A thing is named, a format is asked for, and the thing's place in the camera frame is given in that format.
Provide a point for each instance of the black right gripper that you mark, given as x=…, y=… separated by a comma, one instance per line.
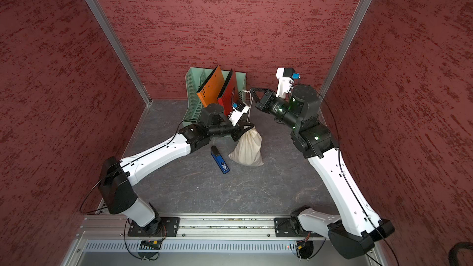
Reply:
x=264, y=102

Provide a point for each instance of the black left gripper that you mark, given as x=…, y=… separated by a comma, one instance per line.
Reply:
x=238, y=130

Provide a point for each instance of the beige cloth drawstring soil bag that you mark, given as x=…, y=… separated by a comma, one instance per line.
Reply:
x=248, y=149

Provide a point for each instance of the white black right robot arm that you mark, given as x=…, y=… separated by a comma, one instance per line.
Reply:
x=357, y=227

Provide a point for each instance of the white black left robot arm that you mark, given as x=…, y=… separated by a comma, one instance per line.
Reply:
x=118, y=177

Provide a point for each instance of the red perforated folder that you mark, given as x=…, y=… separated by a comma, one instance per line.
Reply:
x=229, y=93

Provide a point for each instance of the blue black stapler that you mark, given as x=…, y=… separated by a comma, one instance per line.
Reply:
x=219, y=160

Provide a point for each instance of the orange perforated folder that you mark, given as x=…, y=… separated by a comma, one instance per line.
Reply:
x=208, y=92

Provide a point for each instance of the green plastic file organizer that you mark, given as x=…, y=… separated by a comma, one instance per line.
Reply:
x=195, y=77

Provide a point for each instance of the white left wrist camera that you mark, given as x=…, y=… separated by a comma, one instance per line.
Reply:
x=239, y=108

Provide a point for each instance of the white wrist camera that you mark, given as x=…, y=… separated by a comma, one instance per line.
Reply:
x=239, y=108
x=286, y=78

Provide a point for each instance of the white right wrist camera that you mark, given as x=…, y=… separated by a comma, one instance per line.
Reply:
x=286, y=78

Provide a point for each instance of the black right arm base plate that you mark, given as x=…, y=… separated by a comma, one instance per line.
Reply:
x=286, y=227

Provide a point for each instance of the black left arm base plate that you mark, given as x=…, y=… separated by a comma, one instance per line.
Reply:
x=166, y=227

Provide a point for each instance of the aluminium right corner post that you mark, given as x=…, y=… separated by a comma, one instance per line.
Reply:
x=349, y=35

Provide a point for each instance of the aluminium corner post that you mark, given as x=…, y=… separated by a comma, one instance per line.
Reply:
x=349, y=35
x=119, y=50

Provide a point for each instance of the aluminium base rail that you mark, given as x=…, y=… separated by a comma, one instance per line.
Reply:
x=204, y=240

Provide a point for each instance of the aluminium left corner post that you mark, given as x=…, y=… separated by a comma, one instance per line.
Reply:
x=119, y=50

